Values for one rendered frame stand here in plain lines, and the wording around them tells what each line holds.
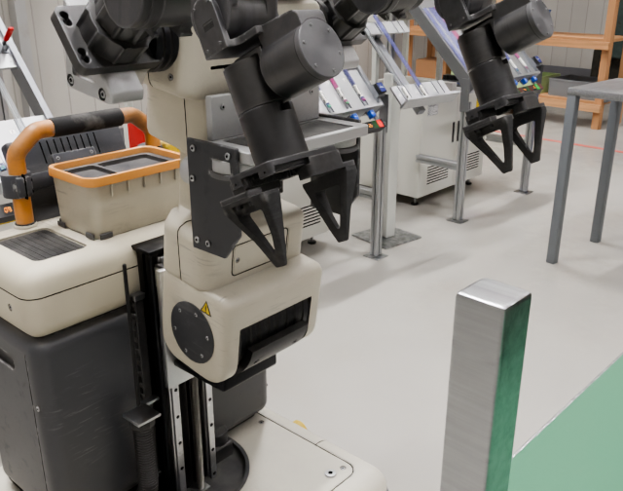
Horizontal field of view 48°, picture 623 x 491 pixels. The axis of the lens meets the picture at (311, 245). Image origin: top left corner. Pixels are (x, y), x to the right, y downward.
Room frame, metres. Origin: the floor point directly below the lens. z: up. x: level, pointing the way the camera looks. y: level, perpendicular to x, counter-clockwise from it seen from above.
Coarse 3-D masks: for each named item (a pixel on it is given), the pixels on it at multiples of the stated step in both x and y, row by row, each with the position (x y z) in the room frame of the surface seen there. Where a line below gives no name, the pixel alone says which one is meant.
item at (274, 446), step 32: (256, 416) 1.41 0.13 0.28; (256, 448) 1.29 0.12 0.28; (288, 448) 1.29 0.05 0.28; (320, 448) 1.29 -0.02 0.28; (0, 480) 1.19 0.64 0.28; (224, 480) 1.20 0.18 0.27; (256, 480) 1.18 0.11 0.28; (288, 480) 1.18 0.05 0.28; (320, 480) 1.18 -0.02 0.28; (352, 480) 1.19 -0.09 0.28; (384, 480) 1.21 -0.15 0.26
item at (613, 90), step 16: (608, 80) 3.26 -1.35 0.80; (576, 96) 3.02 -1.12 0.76; (592, 96) 2.96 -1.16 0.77; (608, 96) 2.91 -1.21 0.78; (576, 112) 3.03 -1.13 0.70; (608, 128) 3.31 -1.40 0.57; (608, 144) 3.30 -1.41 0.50; (560, 160) 3.04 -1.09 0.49; (608, 160) 3.29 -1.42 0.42; (560, 176) 3.03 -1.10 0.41; (608, 176) 3.30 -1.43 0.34; (560, 192) 3.02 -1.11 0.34; (560, 208) 3.01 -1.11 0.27; (560, 224) 3.02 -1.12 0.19; (592, 224) 3.32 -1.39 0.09; (560, 240) 3.03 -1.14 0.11; (592, 240) 3.31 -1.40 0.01
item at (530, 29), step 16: (448, 0) 1.04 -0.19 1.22; (512, 0) 1.00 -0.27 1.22; (528, 0) 0.99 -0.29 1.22; (448, 16) 1.04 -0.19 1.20; (464, 16) 1.02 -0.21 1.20; (480, 16) 1.02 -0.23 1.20; (496, 16) 1.02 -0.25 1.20; (512, 16) 0.99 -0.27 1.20; (528, 16) 0.97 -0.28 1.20; (544, 16) 1.00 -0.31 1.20; (496, 32) 1.00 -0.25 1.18; (512, 32) 0.99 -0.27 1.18; (528, 32) 0.98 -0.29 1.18; (544, 32) 0.98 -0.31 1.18; (512, 48) 1.00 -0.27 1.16
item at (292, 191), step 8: (128, 144) 3.21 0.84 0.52; (296, 176) 3.13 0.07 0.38; (280, 184) 3.06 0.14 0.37; (288, 184) 3.09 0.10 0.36; (296, 184) 3.13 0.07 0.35; (280, 192) 3.06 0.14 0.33; (288, 192) 3.09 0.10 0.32; (296, 192) 3.13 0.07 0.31; (304, 192) 3.17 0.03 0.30; (288, 200) 3.09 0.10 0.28; (296, 200) 3.13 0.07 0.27; (304, 200) 3.17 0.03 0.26; (304, 208) 3.17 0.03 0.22; (312, 208) 3.21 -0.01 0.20; (304, 216) 3.17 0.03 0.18; (312, 216) 3.21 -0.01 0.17; (320, 216) 3.25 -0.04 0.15; (304, 224) 3.17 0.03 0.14; (312, 224) 3.21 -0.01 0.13; (320, 224) 3.25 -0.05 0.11; (304, 232) 3.17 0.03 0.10; (312, 232) 3.21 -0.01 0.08; (320, 232) 3.26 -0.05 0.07; (312, 240) 3.29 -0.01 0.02
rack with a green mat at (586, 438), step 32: (480, 288) 0.34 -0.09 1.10; (512, 288) 0.34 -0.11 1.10; (480, 320) 0.32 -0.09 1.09; (512, 320) 0.32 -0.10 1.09; (480, 352) 0.32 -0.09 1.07; (512, 352) 0.32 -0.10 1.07; (480, 384) 0.32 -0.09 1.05; (512, 384) 0.33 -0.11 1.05; (608, 384) 0.48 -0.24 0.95; (448, 416) 0.33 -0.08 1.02; (480, 416) 0.32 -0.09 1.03; (512, 416) 0.33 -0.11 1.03; (576, 416) 0.44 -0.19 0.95; (608, 416) 0.44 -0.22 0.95; (448, 448) 0.33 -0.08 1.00; (480, 448) 0.32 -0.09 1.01; (512, 448) 0.33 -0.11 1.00; (544, 448) 0.40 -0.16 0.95; (576, 448) 0.40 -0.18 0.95; (608, 448) 0.40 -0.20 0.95; (448, 480) 0.33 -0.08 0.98; (480, 480) 0.32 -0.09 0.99; (512, 480) 0.37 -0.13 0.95; (544, 480) 0.37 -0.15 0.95; (576, 480) 0.37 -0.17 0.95; (608, 480) 0.37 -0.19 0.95
